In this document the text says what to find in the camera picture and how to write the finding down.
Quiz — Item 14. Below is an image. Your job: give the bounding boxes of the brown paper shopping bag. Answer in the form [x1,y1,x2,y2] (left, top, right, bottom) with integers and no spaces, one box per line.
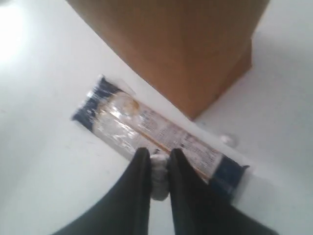
[69,0,268,119]

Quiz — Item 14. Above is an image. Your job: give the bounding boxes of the white paper bits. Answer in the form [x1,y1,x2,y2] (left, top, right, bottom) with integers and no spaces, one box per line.
[150,154,169,201]

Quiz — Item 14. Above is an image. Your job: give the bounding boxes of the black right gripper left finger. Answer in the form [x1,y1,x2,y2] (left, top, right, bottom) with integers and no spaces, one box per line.
[57,148,152,235]

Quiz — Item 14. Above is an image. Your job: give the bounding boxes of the dark blue noodle package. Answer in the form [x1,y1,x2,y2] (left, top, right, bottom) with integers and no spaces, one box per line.
[72,76,249,202]

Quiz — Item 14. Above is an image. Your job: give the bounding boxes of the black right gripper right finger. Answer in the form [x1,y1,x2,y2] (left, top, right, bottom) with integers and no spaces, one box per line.
[169,149,277,235]

